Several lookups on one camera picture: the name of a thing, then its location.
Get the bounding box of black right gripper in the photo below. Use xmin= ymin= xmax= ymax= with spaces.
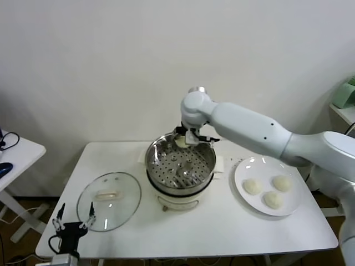
xmin=174 ymin=121 xmax=202 ymax=146

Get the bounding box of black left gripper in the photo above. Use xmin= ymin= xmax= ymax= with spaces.
xmin=52 ymin=201 xmax=97 ymax=253

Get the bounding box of white steamed baozi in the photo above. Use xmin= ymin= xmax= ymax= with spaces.
xmin=262 ymin=191 xmax=285 ymax=209
xmin=271 ymin=175 xmax=294 ymax=192
xmin=174 ymin=135 xmax=192 ymax=148
xmin=242 ymin=178 xmax=263 ymax=195

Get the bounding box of perforated steel steamer basket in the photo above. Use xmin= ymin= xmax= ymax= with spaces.
xmin=144 ymin=132 xmax=216 ymax=196

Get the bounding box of glass pot lid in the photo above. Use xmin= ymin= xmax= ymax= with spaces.
xmin=76 ymin=171 xmax=142 ymax=233

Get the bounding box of cream electric pot base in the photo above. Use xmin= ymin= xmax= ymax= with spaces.
xmin=138 ymin=151 xmax=225 ymax=213

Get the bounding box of white side table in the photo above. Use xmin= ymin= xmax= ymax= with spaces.
xmin=0 ymin=137 xmax=47 ymax=244

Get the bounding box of white oval plate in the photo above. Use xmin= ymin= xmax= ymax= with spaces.
xmin=234 ymin=157 xmax=302 ymax=217

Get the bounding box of blue computer mouse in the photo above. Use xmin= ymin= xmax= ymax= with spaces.
xmin=0 ymin=162 xmax=14 ymax=178

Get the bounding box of white side desk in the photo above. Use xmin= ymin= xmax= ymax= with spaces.
xmin=329 ymin=103 xmax=355 ymax=133

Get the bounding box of mint green appliance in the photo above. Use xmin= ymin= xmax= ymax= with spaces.
xmin=332 ymin=76 xmax=355 ymax=109

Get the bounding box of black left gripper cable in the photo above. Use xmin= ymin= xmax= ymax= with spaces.
xmin=48 ymin=234 xmax=61 ymax=254

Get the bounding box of white floor cable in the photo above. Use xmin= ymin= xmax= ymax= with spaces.
xmin=0 ymin=206 xmax=42 ymax=226

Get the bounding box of thin black desk cable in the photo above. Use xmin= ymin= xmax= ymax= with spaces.
xmin=0 ymin=132 xmax=20 ymax=152

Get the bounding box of black power cable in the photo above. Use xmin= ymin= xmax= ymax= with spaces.
xmin=305 ymin=123 xmax=355 ymax=192

